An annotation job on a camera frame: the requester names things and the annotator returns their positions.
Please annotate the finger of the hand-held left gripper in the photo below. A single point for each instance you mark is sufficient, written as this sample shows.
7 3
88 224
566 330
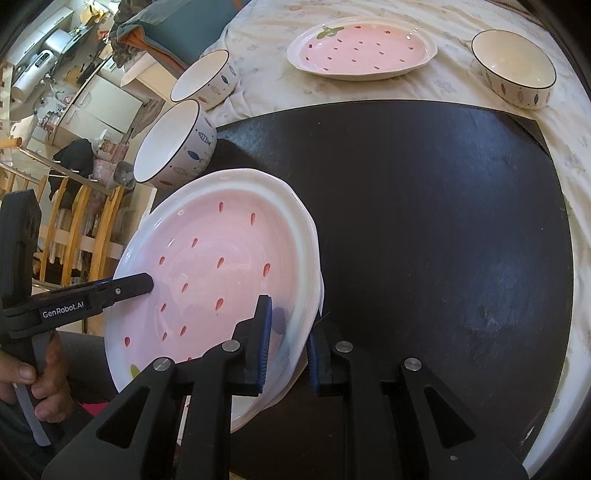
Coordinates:
131 286

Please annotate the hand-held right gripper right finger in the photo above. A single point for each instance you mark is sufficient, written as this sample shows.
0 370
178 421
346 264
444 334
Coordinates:
316 364

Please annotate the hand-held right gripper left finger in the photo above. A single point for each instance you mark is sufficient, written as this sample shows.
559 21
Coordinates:
264 341

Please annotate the stack of pink-white plates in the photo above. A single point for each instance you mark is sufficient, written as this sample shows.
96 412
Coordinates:
322 295

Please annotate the pink strawberry plate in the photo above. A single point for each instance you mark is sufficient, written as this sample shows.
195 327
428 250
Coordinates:
364 50
221 240

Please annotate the white fish-pattern bowl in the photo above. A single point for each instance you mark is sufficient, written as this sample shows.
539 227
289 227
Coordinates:
166 143
512 60
203 74

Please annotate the person's left hand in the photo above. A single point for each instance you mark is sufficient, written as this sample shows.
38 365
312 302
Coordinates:
48 369

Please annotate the wooden chair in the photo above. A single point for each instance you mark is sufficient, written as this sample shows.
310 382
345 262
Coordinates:
83 217

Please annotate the black cloth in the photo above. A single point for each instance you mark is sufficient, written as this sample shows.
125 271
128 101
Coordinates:
74 157

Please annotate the white cabinet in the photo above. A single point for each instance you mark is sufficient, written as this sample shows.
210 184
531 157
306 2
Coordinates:
99 108

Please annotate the silver appliance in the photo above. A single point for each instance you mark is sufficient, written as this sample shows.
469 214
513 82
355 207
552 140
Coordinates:
39 62

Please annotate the black leather mat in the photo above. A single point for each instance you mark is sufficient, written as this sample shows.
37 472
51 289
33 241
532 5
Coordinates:
438 207

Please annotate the teal cushion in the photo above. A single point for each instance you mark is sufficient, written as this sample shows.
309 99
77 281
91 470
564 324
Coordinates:
184 32

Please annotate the cream floral printed blanket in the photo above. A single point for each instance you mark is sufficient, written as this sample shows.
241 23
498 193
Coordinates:
258 46

